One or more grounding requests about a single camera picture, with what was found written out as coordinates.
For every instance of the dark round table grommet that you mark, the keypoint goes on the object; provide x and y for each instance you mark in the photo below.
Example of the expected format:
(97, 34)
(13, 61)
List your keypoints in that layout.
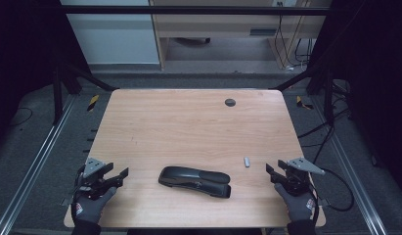
(230, 102)

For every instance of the light wooden desk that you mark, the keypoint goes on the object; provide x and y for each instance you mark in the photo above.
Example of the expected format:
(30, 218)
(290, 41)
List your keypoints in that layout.
(221, 24)

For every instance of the grey tape piece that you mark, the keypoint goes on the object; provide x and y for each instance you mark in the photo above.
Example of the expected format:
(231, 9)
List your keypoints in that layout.
(323, 202)
(66, 201)

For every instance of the white cabinet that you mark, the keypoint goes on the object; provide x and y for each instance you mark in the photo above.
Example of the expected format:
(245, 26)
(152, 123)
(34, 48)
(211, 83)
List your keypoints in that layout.
(117, 39)

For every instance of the person's right hand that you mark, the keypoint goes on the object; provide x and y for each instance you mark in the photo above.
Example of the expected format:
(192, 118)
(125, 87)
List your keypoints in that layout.
(299, 207)

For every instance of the black horizontal frame bar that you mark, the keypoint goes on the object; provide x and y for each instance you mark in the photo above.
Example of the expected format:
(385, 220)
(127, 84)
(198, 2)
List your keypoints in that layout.
(188, 9)

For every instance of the black metal frame stand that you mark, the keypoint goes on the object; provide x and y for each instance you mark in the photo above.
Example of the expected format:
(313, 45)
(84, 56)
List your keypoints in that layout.
(57, 98)
(328, 94)

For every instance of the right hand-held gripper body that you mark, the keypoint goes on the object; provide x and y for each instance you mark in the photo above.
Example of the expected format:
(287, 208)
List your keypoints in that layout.
(303, 166)

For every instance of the person's left hand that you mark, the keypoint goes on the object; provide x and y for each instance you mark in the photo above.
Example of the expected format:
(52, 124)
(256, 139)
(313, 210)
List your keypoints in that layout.
(89, 210)

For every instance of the dark object under desk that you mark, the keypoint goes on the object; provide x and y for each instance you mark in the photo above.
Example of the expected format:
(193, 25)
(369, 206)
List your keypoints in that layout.
(192, 40)

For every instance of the black curtain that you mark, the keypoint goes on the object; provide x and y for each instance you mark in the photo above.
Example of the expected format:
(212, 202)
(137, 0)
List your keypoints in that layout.
(19, 49)
(378, 65)

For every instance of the black stapler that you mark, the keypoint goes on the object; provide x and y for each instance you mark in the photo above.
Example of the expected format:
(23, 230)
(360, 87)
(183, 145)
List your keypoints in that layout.
(192, 179)

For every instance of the aluminium floor rail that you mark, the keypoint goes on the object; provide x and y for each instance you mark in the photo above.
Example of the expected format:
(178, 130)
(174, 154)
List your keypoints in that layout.
(35, 166)
(355, 182)

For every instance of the yellow black striped tape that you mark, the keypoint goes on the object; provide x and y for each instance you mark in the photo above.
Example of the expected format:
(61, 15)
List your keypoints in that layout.
(93, 103)

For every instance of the grey staple strip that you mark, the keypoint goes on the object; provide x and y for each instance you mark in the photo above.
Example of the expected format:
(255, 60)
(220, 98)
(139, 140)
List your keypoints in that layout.
(246, 162)

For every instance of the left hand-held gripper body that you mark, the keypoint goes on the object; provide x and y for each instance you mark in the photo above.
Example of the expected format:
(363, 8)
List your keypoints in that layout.
(92, 168)

